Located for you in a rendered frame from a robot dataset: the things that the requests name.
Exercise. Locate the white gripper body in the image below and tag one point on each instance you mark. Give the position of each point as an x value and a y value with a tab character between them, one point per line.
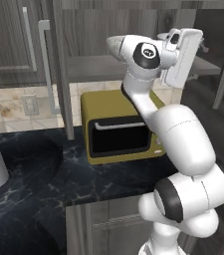
186	56

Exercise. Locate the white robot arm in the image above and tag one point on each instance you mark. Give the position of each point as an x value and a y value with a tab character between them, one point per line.
183	139

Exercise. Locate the black toaster oven door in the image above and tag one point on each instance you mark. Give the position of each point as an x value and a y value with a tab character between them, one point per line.
120	139

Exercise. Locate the closed grey wood cabinet door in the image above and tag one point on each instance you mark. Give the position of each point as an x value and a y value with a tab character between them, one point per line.
4	36

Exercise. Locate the grey wall outlet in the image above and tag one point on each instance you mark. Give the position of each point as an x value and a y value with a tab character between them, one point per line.
30	105

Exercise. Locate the olive yellow toaster oven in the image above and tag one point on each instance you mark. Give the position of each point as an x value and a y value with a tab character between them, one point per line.
110	103

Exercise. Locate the grey cabinet shelf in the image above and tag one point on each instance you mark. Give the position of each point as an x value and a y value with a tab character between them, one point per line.
93	68

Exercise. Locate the grey wood drawer front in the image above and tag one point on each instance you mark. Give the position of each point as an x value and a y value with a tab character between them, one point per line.
123	239

